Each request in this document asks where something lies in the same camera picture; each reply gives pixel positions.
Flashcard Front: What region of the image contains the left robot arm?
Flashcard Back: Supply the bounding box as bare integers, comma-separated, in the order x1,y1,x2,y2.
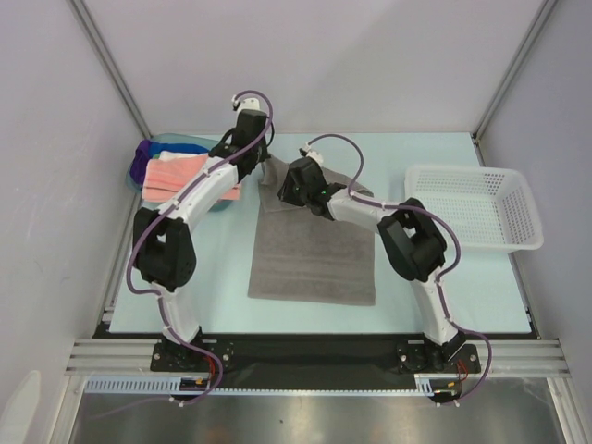
125,108,273,370

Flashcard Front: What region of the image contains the translucent blue towel tray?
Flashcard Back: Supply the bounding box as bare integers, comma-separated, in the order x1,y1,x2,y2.
126,133,217,208

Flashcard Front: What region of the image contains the slotted white cable duct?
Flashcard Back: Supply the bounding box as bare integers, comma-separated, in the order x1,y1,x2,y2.
84,376,434,397

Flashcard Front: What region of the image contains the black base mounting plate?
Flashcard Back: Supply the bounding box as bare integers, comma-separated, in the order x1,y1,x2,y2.
93,323,539,390

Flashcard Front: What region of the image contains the pink striped towel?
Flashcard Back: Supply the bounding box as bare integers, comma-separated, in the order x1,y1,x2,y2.
142,154,241,204

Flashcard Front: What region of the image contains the white perforated plastic basket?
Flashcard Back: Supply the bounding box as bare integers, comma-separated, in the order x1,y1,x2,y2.
404,165,544,253

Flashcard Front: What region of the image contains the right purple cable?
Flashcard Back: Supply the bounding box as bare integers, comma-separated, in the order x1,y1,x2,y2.
302,133,495,408

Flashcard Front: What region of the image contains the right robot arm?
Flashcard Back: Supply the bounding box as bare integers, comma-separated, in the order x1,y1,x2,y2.
277,157,465,372

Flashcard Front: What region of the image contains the blue towel in tray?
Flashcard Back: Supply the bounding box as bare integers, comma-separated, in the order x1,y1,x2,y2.
148,142,209,157

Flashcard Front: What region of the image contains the white towel in tray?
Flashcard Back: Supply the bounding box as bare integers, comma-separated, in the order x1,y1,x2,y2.
158,151,194,162

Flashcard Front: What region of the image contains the purple towel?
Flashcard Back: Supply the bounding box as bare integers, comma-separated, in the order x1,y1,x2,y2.
128,140,152,192

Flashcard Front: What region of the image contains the grey terry towel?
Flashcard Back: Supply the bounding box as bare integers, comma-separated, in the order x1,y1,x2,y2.
248,156,376,306

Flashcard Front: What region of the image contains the purple cable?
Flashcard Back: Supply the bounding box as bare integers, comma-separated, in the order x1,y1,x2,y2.
87,88,275,420
302,133,495,408

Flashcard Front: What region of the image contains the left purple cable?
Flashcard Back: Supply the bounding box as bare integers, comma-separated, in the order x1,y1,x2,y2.
87,88,275,420

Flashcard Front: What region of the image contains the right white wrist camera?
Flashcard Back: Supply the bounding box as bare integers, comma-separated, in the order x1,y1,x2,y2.
299,144,324,166

